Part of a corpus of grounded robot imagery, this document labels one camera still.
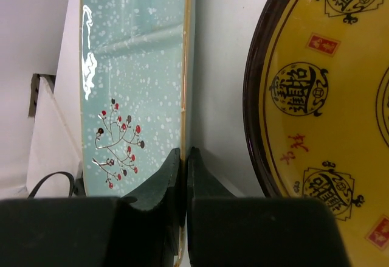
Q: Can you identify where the light teal berry plate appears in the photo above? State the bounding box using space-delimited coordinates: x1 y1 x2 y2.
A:
79 0 195 266

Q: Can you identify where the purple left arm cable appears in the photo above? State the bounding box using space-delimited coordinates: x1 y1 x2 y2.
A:
27 171 76 199

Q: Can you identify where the yellow plate brown rim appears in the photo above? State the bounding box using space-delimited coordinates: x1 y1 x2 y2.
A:
243 0 388 265

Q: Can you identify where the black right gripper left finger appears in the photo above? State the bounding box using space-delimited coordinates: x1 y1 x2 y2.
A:
1 148 181 266

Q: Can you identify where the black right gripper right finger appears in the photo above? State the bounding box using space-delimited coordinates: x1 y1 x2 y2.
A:
187 147 350 266

